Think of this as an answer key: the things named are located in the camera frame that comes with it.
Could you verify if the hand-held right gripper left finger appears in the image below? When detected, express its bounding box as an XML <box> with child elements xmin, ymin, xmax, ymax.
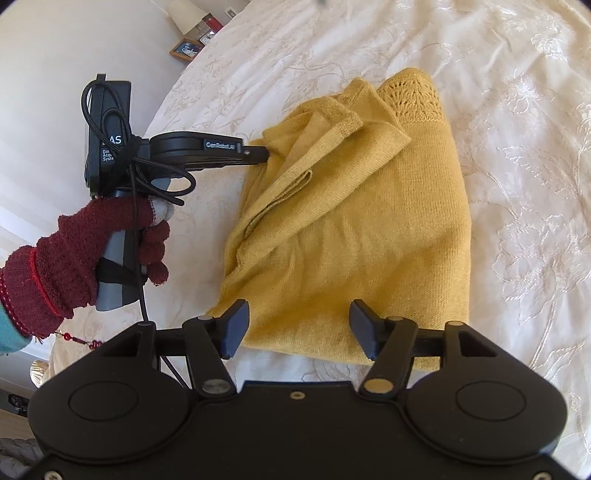
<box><xmin>99</xmin><ymin>299</ymin><xmax>251</xmax><ymax>398</ymax></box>

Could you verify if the person's left hand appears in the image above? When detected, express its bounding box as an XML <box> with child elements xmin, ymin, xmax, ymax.
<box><xmin>34</xmin><ymin>196</ymin><xmax>177</xmax><ymax>320</ymax></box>

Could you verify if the wooden picture frame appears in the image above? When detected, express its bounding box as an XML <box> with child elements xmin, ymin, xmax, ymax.
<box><xmin>169</xmin><ymin>39</ymin><xmax>204</xmax><ymax>64</ymax></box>

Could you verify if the person's left forearm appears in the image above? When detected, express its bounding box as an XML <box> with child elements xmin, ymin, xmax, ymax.
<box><xmin>0</xmin><ymin>246</ymin><xmax>63</xmax><ymax>357</ymax></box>

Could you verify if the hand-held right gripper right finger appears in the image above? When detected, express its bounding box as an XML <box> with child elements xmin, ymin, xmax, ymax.
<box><xmin>349</xmin><ymin>299</ymin><xmax>500</xmax><ymax>400</ymax></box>

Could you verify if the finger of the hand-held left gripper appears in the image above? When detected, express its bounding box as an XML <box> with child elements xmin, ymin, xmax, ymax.
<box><xmin>231</xmin><ymin>145</ymin><xmax>270</xmax><ymax>168</ymax></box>

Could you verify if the yellow knit sweater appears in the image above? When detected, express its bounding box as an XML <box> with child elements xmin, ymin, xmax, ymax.
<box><xmin>206</xmin><ymin>67</ymin><xmax>472</xmax><ymax>373</ymax></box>

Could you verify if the black cable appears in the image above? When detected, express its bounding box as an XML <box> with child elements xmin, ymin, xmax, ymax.
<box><xmin>81</xmin><ymin>73</ymin><xmax>198</xmax><ymax>391</ymax></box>

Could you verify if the cream lamp shade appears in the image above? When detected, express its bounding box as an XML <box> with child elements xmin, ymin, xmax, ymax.
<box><xmin>165</xmin><ymin>0</ymin><xmax>205</xmax><ymax>36</ymax></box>

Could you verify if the red beaded bracelet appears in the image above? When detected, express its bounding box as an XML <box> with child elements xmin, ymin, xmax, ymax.
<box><xmin>0</xmin><ymin>270</ymin><xmax>105</xmax><ymax>350</ymax></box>

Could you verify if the white embroidered bedspread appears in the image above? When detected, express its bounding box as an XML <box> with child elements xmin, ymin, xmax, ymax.
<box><xmin>48</xmin><ymin>0</ymin><xmax>591</xmax><ymax>467</ymax></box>

